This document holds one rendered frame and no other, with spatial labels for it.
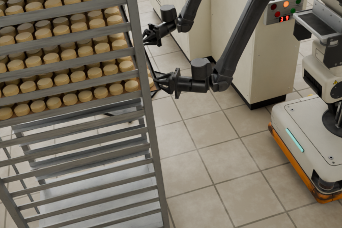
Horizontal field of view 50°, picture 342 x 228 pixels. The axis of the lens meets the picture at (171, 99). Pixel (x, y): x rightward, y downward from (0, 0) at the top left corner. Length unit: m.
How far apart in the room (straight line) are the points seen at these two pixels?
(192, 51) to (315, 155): 1.40
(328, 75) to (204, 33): 1.38
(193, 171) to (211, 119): 0.48
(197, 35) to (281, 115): 1.05
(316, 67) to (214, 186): 0.89
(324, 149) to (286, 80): 0.71
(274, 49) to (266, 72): 0.17
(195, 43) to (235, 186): 1.27
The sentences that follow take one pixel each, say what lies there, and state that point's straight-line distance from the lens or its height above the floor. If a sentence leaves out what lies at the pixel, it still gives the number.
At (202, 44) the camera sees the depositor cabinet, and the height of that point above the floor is 0.21.
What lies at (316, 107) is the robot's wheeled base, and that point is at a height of 0.28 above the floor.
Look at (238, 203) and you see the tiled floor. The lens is 2.17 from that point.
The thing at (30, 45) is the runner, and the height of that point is 1.23.
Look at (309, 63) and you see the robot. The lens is 1.93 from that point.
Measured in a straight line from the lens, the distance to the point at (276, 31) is 2.39.
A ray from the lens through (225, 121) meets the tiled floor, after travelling 2.61.
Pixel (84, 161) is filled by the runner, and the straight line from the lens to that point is 1.52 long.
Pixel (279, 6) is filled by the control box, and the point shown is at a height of 0.81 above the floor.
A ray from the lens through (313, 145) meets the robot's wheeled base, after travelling 2.13.
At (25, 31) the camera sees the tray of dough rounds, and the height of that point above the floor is 1.24.
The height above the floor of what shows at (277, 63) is 0.38.
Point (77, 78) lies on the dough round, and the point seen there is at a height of 1.06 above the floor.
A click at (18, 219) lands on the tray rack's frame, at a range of 1.72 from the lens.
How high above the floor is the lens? 1.77
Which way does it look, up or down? 39 degrees down
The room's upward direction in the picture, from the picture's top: 6 degrees counter-clockwise
